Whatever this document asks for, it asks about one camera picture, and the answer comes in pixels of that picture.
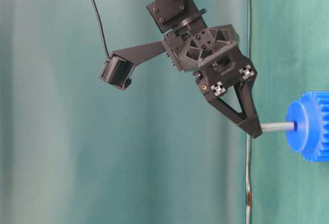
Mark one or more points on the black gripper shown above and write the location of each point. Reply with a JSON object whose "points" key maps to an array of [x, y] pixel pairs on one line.
{"points": [[213, 54]]}

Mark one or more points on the grey metal shaft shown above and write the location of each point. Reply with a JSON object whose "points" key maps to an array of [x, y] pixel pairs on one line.
{"points": [[278, 127]]}

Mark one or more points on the blue plastic gear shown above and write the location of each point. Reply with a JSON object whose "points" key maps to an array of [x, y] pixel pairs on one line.
{"points": [[309, 113]]}

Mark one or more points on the green backdrop curtain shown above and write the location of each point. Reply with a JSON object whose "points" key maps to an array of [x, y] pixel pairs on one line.
{"points": [[77, 150]]}

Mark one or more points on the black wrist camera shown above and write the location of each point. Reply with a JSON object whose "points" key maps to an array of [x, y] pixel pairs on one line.
{"points": [[117, 72]]}

